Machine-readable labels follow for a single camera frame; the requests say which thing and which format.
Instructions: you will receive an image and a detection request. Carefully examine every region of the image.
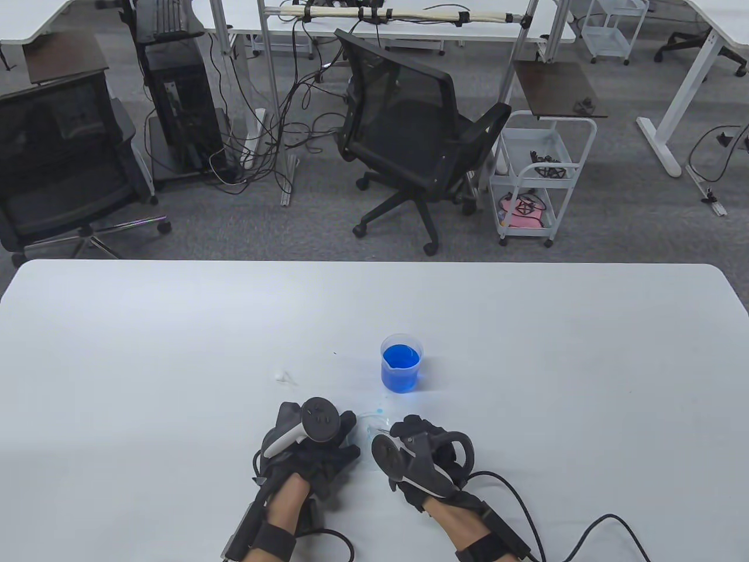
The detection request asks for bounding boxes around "beaker of blue dye solution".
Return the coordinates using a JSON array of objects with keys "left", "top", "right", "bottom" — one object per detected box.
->
[{"left": 380, "top": 333, "right": 424, "bottom": 394}]

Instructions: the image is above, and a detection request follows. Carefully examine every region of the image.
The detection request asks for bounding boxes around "white power strip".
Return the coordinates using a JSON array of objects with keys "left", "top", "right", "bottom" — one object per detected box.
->
[{"left": 242, "top": 108, "right": 267, "bottom": 170}]

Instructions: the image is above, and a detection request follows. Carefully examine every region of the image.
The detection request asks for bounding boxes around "white desk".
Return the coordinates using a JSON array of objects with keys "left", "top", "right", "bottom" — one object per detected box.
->
[
  {"left": 193, "top": 0, "right": 577, "bottom": 59},
  {"left": 0, "top": 0, "right": 138, "bottom": 44},
  {"left": 637, "top": 0, "right": 749, "bottom": 178}
]

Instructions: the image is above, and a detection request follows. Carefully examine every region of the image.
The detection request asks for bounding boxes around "black computer tower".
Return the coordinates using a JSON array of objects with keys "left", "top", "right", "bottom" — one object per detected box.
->
[{"left": 142, "top": 40, "right": 228, "bottom": 175}]

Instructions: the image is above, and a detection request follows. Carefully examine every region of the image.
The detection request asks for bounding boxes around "tangle of black cables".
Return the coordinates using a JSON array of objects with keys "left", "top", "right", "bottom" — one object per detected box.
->
[{"left": 205, "top": 23, "right": 358, "bottom": 197}]

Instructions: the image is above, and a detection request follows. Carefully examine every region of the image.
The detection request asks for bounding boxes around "black wire object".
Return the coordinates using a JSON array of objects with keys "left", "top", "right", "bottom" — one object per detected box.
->
[{"left": 530, "top": 150, "right": 567, "bottom": 178}]

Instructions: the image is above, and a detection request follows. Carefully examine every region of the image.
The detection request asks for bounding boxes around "black mesh office chair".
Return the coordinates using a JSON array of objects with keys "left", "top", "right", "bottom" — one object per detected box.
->
[{"left": 335, "top": 28, "right": 513, "bottom": 256}]

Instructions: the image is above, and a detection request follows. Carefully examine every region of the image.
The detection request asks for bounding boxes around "brown side table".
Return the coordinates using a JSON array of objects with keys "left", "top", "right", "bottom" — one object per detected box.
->
[
  {"left": 22, "top": 30, "right": 110, "bottom": 85},
  {"left": 514, "top": 60, "right": 609, "bottom": 121}
]

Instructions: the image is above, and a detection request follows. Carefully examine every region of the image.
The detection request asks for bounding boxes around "white utility cart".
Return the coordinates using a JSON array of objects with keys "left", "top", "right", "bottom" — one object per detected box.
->
[
  {"left": 487, "top": 110, "right": 597, "bottom": 248},
  {"left": 581, "top": 0, "right": 650, "bottom": 65}
]

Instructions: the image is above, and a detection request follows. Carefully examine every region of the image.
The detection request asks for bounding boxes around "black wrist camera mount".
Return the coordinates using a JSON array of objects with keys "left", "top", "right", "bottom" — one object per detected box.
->
[
  {"left": 221, "top": 477, "right": 302, "bottom": 562},
  {"left": 455, "top": 501, "right": 533, "bottom": 562}
]

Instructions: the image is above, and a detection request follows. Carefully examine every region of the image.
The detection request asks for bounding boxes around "black glove cable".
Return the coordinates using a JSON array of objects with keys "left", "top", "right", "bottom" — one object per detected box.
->
[
  {"left": 293, "top": 527, "right": 356, "bottom": 562},
  {"left": 468, "top": 471, "right": 650, "bottom": 562}
]

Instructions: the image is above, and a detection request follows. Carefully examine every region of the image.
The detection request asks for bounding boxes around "person's right forearm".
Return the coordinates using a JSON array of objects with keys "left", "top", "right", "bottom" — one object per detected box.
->
[{"left": 430, "top": 496, "right": 504, "bottom": 562}]

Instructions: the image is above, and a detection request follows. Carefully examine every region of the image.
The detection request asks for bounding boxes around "black chair base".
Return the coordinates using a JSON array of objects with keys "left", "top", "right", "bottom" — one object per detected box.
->
[{"left": 654, "top": 30, "right": 748, "bottom": 77}]

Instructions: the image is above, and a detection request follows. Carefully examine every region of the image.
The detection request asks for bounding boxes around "person's left hand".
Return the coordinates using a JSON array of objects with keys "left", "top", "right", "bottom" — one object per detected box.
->
[{"left": 253, "top": 401, "right": 362, "bottom": 501}]

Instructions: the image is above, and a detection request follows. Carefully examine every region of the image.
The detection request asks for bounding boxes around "aluminium floor rail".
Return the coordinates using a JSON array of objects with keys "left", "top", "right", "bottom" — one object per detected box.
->
[{"left": 685, "top": 164, "right": 729, "bottom": 217}]

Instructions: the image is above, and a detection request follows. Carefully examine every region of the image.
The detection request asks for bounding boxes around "black white VR controller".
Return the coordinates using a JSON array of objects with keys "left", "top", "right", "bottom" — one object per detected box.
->
[
  {"left": 372, "top": 431, "right": 473, "bottom": 498},
  {"left": 263, "top": 397, "right": 341, "bottom": 458}
]

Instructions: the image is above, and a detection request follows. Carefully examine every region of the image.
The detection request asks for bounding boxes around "grey wheeled tower stand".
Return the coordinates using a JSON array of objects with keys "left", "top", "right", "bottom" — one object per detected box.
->
[{"left": 146, "top": 108, "right": 238, "bottom": 191}]

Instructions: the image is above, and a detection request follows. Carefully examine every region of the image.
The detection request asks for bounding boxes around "black floor cable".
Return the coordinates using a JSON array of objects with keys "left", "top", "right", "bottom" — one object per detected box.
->
[{"left": 688, "top": 123, "right": 749, "bottom": 183}]

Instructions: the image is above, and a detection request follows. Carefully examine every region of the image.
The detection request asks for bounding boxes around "black chrome-base office chair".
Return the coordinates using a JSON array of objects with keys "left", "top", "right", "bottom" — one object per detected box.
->
[{"left": 0, "top": 73, "right": 172, "bottom": 267}]

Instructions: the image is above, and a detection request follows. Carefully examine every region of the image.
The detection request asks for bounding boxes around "person's left forearm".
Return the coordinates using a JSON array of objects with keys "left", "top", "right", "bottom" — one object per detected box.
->
[{"left": 252, "top": 473, "right": 311, "bottom": 562}]

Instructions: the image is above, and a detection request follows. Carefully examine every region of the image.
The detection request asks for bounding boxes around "person's right hand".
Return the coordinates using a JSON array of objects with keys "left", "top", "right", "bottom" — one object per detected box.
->
[{"left": 387, "top": 414, "right": 483, "bottom": 515}]

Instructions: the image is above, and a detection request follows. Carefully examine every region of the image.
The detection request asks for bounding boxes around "clear culture dish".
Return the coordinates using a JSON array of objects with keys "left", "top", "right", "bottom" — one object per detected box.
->
[{"left": 354, "top": 412, "right": 394, "bottom": 463}]

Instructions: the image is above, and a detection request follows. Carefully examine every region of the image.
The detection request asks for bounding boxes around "pink cloth item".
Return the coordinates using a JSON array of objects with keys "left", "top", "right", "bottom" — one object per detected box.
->
[{"left": 499, "top": 196, "right": 542, "bottom": 228}]

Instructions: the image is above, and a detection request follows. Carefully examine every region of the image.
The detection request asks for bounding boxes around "black glove sensor box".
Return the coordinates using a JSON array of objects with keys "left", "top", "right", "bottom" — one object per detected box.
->
[{"left": 301, "top": 498, "right": 327, "bottom": 536}]

